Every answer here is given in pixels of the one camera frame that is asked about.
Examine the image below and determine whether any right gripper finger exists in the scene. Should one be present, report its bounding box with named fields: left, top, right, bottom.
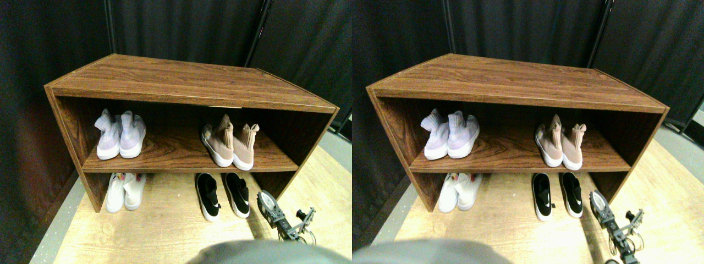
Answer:
left=590, top=190, right=614, bottom=219
left=257, top=190, right=282, bottom=218

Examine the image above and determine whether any black curtain stand foot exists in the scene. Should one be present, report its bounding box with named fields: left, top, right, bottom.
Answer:
left=330, top=117, right=352, bottom=142
left=668, top=96, right=704, bottom=148

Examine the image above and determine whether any white shoe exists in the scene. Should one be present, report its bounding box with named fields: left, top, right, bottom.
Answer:
left=123, top=173, right=147, bottom=211
left=438, top=173, right=459, bottom=213
left=455, top=173, right=483, bottom=211
left=106, top=173, right=126, bottom=213

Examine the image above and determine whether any brown shoe rack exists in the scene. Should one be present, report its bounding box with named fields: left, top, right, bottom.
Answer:
left=44, top=53, right=340, bottom=213
left=366, top=53, right=670, bottom=213

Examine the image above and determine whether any pale purple shoe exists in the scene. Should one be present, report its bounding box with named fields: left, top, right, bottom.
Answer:
left=447, top=111, right=480, bottom=159
left=421, top=109, right=450, bottom=161
left=94, top=109, right=123, bottom=161
left=119, top=111, right=147, bottom=159

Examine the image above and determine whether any black curtain stand pole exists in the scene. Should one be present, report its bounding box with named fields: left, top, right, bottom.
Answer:
left=442, top=0, right=456, bottom=56
left=587, top=0, right=614, bottom=69
left=104, top=0, right=116, bottom=56
left=245, top=0, right=273, bottom=68

